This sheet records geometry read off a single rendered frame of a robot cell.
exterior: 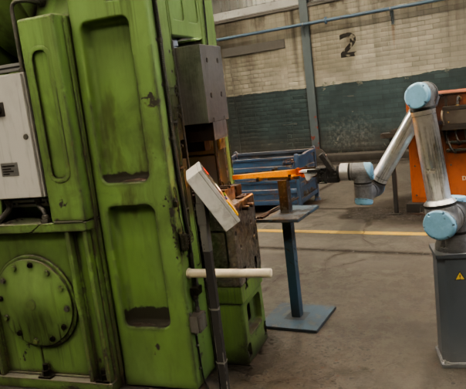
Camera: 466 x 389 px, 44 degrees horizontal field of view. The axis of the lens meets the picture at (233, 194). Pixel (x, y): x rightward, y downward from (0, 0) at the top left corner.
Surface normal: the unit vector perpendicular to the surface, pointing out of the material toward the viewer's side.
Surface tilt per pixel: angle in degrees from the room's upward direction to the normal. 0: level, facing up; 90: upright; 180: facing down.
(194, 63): 90
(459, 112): 90
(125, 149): 89
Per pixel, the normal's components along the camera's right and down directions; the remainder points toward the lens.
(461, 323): -0.18, 0.19
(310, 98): -0.50, 0.21
